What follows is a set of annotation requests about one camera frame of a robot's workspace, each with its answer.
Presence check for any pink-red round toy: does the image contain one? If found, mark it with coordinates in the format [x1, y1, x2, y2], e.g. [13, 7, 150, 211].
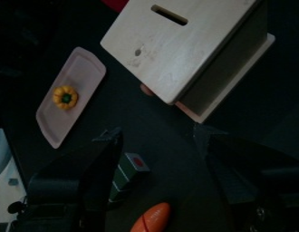
[100, 0, 130, 13]

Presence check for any orange toy carrot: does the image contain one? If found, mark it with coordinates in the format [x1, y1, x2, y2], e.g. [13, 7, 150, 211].
[129, 201, 173, 232]

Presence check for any white box with orange label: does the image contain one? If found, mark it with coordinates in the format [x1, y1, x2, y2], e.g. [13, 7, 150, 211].
[98, 0, 277, 124]

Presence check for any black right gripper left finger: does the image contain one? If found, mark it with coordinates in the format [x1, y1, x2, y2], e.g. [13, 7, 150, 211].
[77, 128, 124, 232]

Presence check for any dark green toy block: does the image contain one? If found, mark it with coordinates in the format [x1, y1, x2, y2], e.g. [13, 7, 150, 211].
[108, 152, 150, 210]

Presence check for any pink rectangular tray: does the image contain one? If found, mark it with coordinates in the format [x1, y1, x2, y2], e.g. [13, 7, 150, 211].
[34, 45, 108, 150]

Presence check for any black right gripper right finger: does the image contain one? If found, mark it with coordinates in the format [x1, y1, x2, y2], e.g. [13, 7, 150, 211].
[193, 122, 262, 207]

